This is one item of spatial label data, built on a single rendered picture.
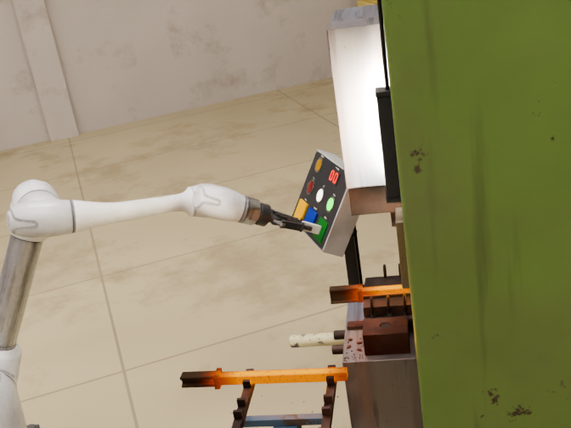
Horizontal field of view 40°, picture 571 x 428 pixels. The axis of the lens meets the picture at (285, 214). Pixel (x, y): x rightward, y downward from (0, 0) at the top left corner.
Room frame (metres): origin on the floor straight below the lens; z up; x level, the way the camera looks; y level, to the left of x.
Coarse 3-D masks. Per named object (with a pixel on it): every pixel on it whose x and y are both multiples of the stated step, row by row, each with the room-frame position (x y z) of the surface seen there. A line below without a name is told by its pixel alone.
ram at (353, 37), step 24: (336, 24) 1.87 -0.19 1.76; (360, 24) 1.82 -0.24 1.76; (336, 48) 1.81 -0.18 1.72; (360, 48) 1.80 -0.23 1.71; (336, 72) 1.81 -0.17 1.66; (360, 72) 1.80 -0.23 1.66; (336, 96) 1.82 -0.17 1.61; (360, 96) 1.80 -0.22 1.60; (360, 120) 1.81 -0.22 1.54; (360, 144) 1.81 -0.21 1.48; (360, 168) 1.81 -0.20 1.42
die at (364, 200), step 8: (352, 192) 1.86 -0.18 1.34; (360, 192) 1.86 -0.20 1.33; (368, 192) 1.86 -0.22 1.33; (376, 192) 1.85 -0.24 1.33; (384, 192) 1.85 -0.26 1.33; (352, 200) 1.86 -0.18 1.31; (360, 200) 1.86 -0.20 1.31; (368, 200) 1.86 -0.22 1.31; (376, 200) 1.85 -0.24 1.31; (384, 200) 1.85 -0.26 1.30; (352, 208) 1.86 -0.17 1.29; (360, 208) 1.86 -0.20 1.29; (368, 208) 1.86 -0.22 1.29; (376, 208) 1.85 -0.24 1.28; (384, 208) 1.85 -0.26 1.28; (392, 208) 1.85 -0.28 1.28
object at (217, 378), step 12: (192, 372) 1.70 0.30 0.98; (204, 372) 1.69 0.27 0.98; (216, 372) 1.68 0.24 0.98; (228, 372) 1.68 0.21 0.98; (240, 372) 1.67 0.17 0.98; (252, 372) 1.66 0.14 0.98; (264, 372) 1.65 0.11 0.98; (276, 372) 1.64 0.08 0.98; (288, 372) 1.63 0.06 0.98; (300, 372) 1.62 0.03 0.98; (312, 372) 1.62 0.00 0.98; (324, 372) 1.61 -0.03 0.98; (336, 372) 1.60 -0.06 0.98; (192, 384) 1.68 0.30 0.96; (204, 384) 1.67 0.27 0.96; (216, 384) 1.65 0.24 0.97; (228, 384) 1.65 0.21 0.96; (240, 384) 1.65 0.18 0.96
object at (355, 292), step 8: (336, 288) 1.95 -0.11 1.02; (344, 288) 1.94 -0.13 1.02; (352, 288) 1.94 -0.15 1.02; (360, 288) 1.94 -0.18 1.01; (368, 288) 1.94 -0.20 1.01; (376, 288) 1.93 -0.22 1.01; (384, 288) 1.93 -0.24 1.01; (392, 288) 1.92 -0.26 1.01; (400, 288) 1.91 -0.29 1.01; (336, 296) 1.95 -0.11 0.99; (344, 296) 1.94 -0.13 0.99; (352, 296) 1.94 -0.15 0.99; (360, 296) 1.92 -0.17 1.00
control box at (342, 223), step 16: (336, 160) 2.55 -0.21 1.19; (320, 176) 2.57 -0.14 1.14; (336, 176) 2.45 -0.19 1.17; (304, 192) 2.63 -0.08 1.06; (336, 192) 2.41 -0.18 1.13; (320, 208) 2.47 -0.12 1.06; (336, 208) 2.36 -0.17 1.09; (336, 224) 2.34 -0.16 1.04; (352, 224) 2.36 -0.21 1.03; (336, 240) 2.34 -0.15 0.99
